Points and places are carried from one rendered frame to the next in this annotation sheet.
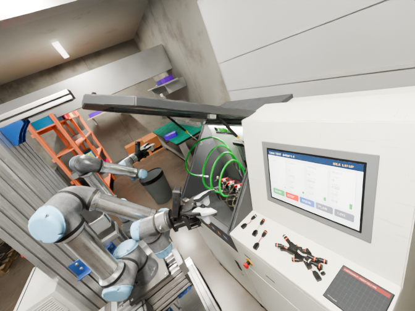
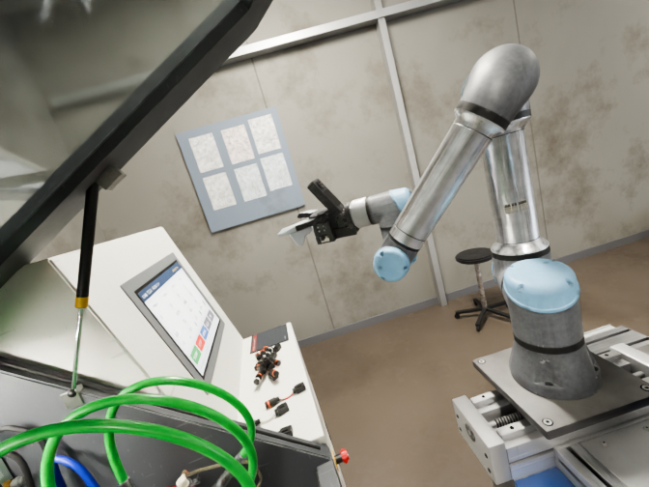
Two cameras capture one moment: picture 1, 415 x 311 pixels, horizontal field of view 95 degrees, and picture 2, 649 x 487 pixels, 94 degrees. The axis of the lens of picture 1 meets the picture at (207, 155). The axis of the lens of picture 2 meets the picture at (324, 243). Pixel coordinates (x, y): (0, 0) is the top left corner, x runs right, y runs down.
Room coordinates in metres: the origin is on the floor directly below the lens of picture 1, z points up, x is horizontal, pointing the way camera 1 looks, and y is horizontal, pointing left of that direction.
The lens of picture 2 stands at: (1.41, 0.37, 1.55)
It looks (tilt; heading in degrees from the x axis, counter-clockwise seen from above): 11 degrees down; 196
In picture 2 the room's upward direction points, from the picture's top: 16 degrees counter-clockwise
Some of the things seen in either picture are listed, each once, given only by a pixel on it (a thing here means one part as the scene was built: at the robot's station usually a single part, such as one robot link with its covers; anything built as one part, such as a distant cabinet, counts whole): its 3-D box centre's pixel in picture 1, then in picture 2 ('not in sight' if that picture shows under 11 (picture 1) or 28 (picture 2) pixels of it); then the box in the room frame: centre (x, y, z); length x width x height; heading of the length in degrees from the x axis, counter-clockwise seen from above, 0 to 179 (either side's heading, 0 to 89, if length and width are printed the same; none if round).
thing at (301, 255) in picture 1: (299, 253); (268, 359); (0.55, -0.20, 1.01); 0.23 x 0.11 x 0.06; 26
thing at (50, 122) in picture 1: (82, 151); not in sight; (5.24, 3.01, 1.12); 2.52 x 0.66 x 2.25; 19
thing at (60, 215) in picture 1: (92, 252); (509, 187); (0.65, 0.60, 1.41); 0.15 x 0.12 x 0.55; 173
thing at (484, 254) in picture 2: not in sight; (479, 284); (-1.31, 0.83, 0.30); 0.51 x 0.48 x 0.60; 97
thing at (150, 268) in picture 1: (141, 266); (549, 352); (0.78, 0.58, 1.09); 0.15 x 0.15 x 0.10
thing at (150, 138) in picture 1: (146, 145); not in sight; (6.49, 1.82, 0.24); 1.33 x 0.93 x 0.48; 109
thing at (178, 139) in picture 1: (180, 139); not in sight; (4.93, 0.48, 0.42); 2.34 x 0.94 x 0.85; 19
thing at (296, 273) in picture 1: (293, 255); (271, 376); (0.58, -0.18, 0.96); 0.70 x 0.22 x 0.03; 26
